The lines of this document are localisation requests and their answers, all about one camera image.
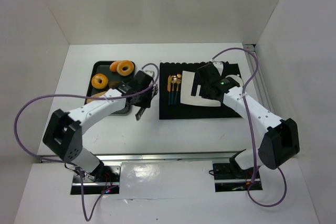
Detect glazed bagel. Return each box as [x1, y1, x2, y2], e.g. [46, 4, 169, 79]
[116, 60, 134, 77]
[91, 73, 109, 90]

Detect metal tongs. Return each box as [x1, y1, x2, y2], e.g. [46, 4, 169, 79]
[135, 107, 146, 121]

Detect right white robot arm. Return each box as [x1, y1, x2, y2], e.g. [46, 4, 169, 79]
[196, 62, 300, 170]

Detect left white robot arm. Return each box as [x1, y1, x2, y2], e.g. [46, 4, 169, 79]
[43, 70, 158, 181]

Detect oval light bread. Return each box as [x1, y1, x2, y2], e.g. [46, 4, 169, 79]
[85, 91, 107, 104]

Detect white square plate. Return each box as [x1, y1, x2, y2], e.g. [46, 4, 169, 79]
[180, 71, 221, 107]

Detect black placemat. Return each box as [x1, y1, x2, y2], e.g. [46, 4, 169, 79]
[159, 62, 240, 120]

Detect brown chocolate croissant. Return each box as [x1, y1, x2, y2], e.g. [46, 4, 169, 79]
[108, 81, 120, 89]

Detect orange round bun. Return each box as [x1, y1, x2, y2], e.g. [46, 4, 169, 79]
[109, 61, 121, 72]

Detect gold knife green handle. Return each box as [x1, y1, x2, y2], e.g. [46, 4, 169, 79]
[167, 75, 172, 105]

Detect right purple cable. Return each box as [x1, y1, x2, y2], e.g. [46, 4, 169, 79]
[212, 47, 287, 207]

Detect purple cable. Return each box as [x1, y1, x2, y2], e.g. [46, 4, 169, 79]
[212, 47, 287, 207]
[13, 63, 160, 221]

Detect aluminium rail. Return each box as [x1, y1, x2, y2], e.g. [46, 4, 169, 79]
[97, 151, 238, 162]

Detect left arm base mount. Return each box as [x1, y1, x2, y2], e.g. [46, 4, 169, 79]
[65, 162, 121, 195]

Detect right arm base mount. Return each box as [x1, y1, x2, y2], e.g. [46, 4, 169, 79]
[208, 163, 263, 193]

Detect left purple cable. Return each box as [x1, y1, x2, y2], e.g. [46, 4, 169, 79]
[13, 63, 160, 221]

